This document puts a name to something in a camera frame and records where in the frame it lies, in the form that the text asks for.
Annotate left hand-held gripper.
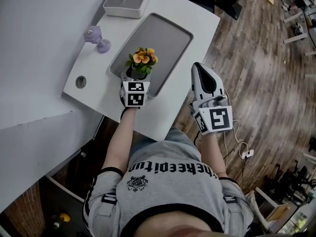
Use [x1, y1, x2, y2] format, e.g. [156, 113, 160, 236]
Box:
[119, 66, 152, 108]

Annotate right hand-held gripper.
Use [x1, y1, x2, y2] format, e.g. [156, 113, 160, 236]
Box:
[189, 62, 234, 136]

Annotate orange flower pot plant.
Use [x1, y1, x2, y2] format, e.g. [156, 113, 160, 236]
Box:
[125, 47, 158, 81]

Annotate grey tray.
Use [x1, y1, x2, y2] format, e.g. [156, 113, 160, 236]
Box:
[109, 12, 194, 98]

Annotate person's right forearm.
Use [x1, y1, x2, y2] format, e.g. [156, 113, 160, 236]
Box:
[200, 132, 228, 179]

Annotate person's left forearm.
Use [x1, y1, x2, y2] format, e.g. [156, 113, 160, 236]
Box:
[102, 107, 138, 172]

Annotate white table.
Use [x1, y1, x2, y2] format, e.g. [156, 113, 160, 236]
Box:
[63, 0, 221, 142]

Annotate person's blue jeans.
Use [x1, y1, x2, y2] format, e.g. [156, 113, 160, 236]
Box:
[129, 128, 196, 155]

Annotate person's grey printed t-shirt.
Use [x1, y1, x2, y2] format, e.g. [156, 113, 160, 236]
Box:
[82, 142, 255, 237]

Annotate black chairs cluster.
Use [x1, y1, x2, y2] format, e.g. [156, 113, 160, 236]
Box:
[271, 160, 316, 202]

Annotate white low bench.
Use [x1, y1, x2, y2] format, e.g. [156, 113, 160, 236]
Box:
[254, 186, 291, 222]

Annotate black side table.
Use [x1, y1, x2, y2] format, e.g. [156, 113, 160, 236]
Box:
[39, 176, 87, 237]

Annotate white cable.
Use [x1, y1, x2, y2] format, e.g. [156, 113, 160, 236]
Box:
[223, 87, 249, 167]

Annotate round grey cable grommet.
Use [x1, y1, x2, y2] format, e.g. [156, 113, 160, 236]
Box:
[75, 75, 87, 89]

